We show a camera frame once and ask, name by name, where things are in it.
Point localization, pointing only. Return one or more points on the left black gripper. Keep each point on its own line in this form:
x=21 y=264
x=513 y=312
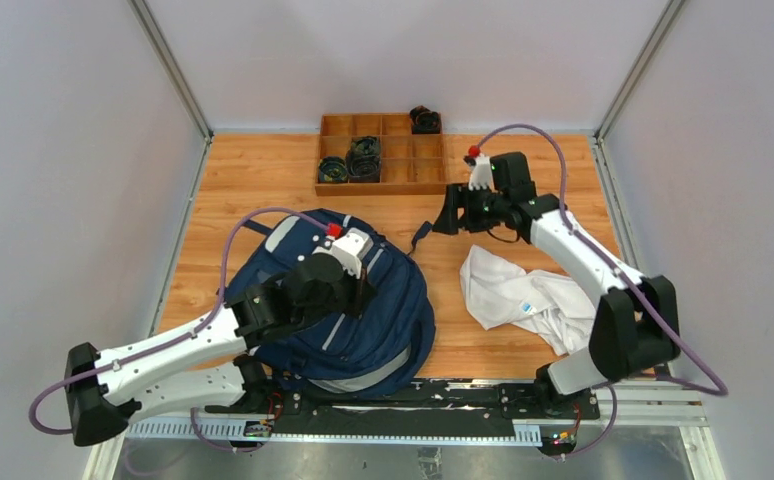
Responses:
x=362 y=291

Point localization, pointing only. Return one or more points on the aluminium frame rail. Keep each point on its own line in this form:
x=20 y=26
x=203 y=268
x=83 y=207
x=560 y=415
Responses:
x=646 y=429

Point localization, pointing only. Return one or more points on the navy blue backpack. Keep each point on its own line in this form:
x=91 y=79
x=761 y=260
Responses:
x=366 y=357

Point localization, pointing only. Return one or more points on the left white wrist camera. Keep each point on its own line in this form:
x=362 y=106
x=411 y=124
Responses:
x=349 y=249

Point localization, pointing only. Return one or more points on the black rolled belt middle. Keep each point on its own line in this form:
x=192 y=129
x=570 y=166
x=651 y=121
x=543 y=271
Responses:
x=363 y=160

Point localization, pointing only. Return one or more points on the white cloth garment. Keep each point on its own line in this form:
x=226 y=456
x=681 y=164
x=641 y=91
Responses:
x=497 y=292

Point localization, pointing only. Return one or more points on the wooden compartment tray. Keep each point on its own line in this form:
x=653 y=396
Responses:
x=410 y=164

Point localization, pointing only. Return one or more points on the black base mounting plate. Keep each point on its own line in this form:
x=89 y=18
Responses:
x=427 y=408

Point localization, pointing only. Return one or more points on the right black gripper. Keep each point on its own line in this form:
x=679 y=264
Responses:
x=457 y=196

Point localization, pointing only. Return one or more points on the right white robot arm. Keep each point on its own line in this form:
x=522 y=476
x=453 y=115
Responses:
x=636 y=317

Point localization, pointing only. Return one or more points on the black rolled belt left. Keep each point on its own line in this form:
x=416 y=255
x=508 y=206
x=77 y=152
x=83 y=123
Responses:
x=332 y=170

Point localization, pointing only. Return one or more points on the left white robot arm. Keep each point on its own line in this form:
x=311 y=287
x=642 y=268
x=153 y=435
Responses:
x=102 y=392

